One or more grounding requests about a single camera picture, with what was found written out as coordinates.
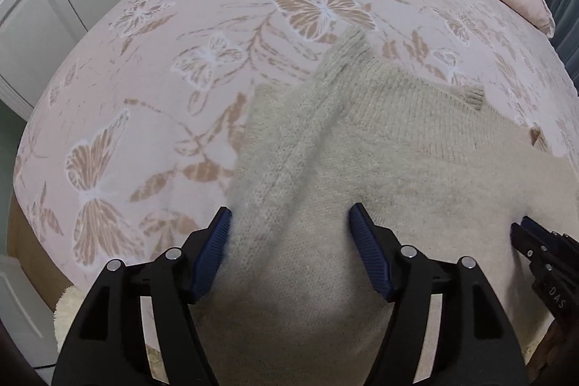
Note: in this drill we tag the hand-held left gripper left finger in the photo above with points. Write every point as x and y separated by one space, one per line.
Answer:
210 259

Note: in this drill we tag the bed with butterfly bedspread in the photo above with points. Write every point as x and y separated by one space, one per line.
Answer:
181 51

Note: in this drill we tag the beige sweater with black hearts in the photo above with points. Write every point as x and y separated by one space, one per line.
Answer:
362 169

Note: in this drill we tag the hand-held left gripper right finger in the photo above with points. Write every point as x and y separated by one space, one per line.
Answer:
368 259

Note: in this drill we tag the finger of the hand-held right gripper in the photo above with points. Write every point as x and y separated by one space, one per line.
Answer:
520 239
531 227

